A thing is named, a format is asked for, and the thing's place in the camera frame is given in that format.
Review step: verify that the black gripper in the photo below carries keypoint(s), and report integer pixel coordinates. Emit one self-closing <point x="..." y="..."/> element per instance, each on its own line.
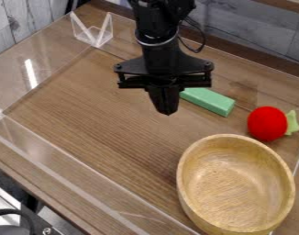
<point x="164" y="66"/>

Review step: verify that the red plush fruit green leaf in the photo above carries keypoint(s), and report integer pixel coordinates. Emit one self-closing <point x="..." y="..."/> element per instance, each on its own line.
<point x="270" y="124"/>

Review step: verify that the wooden bowl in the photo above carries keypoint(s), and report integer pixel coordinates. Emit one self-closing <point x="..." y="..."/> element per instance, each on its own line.
<point x="235" y="186"/>

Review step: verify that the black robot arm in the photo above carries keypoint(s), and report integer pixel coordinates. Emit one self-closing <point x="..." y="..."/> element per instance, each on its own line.
<point x="158" y="20"/>

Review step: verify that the green foam block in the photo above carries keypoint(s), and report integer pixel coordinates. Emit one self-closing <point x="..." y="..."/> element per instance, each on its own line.
<point x="208" y="100"/>

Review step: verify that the black metal stand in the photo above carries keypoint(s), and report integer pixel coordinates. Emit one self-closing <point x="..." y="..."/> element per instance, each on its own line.
<point x="43" y="228"/>

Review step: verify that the clear acrylic corner bracket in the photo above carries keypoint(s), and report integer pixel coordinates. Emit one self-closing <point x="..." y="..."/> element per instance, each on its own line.
<point x="93" y="36"/>

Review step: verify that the clear acrylic tray wall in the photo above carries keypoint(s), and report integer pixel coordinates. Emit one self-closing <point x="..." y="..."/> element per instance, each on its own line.
<point x="97" y="205"/>

